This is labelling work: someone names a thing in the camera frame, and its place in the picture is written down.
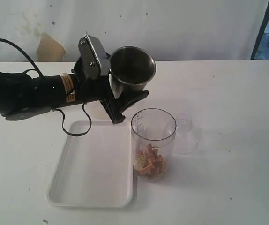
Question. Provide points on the pile of brown cubes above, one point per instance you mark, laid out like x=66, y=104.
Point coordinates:
x=150, y=164

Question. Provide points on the stainless steel cup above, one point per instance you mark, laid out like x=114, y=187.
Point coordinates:
x=131, y=69

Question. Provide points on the clear plastic shaker cup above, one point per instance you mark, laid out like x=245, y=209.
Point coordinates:
x=153, y=133

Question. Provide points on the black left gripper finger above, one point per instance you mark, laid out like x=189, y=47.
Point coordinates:
x=127, y=99

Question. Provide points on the clear domed shaker lid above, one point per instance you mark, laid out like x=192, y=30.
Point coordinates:
x=186, y=135

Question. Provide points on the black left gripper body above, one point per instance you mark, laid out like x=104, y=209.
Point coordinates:
x=91, y=90

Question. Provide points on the black metal window post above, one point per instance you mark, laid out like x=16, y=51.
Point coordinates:
x=261, y=32

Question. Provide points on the white rectangular plastic tray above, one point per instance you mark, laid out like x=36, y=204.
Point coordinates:
x=94, y=170

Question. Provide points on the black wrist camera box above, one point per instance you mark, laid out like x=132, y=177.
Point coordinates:
x=94, y=59

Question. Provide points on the translucent frosted plastic cup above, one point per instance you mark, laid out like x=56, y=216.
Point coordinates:
x=100, y=113

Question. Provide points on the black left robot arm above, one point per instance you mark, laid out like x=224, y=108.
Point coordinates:
x=22, y=96

